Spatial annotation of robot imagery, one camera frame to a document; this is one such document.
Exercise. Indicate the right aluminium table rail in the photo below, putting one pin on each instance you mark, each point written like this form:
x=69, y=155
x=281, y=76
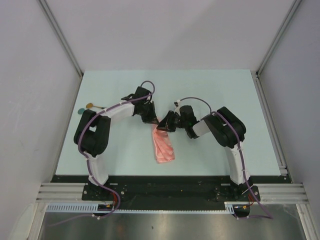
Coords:
x=271, y=127

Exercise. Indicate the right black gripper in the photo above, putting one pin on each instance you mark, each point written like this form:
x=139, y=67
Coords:
x=166, y=124

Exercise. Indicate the right aluminium frame post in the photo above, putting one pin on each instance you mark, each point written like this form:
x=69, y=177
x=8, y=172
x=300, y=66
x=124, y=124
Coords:
x=279, y=35

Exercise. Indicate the white slotted cable duct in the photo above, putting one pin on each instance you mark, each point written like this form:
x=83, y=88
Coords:
x=103, y=208

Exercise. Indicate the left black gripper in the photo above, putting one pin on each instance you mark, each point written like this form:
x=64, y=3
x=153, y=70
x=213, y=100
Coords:
x=152, y=119

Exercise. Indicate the left aluminium frame post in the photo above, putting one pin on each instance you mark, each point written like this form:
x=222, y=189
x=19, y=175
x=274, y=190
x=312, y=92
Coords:
x=48, y=13

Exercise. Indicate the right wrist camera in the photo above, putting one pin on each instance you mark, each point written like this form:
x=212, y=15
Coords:
x=177, y=106

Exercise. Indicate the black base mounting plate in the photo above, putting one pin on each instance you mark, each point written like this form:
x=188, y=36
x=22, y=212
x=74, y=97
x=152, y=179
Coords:
x=171, y=189

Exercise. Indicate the front aluminium cross rail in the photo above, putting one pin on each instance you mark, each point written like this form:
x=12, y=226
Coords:
x=281, y=193

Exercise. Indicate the pink satin napkin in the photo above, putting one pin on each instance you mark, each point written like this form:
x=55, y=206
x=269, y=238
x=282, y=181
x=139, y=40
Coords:
x=163, y=148

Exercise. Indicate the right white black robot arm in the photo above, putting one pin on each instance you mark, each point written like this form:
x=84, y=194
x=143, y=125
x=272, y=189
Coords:
x=227, y=129

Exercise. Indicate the gold spoon teal handle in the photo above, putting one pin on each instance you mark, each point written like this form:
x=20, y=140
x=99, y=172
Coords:
x=91, y=105

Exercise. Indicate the aluminium frame post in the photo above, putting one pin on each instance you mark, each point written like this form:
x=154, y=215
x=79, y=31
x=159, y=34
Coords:
x=279, y=35
x=48, y=13

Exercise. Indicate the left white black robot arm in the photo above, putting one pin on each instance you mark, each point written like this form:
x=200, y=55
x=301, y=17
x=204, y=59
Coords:
x=93, y=130

